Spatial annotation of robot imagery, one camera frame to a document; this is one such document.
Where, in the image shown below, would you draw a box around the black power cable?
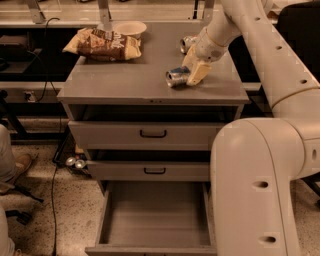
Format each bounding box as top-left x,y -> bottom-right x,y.
27,17 -> 68,256

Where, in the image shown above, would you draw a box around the brown shoe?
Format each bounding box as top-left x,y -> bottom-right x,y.
11,154 -> 32,182

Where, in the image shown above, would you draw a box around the wall power outlet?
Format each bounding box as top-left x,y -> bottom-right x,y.
24,91 -> 37,102

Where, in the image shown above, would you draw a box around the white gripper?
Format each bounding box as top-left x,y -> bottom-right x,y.
182,27 -> 229,86

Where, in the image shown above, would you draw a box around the silver blue redbull can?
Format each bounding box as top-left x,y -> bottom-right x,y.
166,66 -> 190,87

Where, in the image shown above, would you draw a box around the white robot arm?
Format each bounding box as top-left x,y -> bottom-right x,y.
183,0 -> 320,256

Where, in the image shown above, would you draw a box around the grey drawer cabinet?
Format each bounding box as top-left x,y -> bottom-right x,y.
57,21 -> 251,201

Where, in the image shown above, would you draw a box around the black chair base left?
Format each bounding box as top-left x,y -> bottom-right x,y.
5,185 -> 44,226

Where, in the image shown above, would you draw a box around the grey top drawer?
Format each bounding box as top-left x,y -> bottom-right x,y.
69,121 -> 221,151

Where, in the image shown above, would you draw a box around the person leg light trousers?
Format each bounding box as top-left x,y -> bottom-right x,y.
0,125 -> 17,182

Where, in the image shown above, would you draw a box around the black office chair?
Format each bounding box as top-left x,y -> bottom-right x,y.
276,0 -> 320,81

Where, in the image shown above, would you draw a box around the grey middle drawer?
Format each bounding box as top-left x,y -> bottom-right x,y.
88,161 -> 210,182

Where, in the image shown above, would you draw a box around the grey open bottom drawer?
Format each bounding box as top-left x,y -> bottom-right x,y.
85,181 -> 217,256

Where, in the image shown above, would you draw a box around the white bowl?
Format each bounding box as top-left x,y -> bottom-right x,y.
113,21 -> 147,39

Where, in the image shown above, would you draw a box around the silver can on floor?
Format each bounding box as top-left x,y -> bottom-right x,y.
65,157 -> 76,166
75,159 -> 86,169

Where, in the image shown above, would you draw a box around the brown chip bag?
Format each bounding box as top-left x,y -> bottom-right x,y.
63,28 -> 141,61

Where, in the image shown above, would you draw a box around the silver green soda can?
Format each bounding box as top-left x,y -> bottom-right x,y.
180,36 -> 197,54

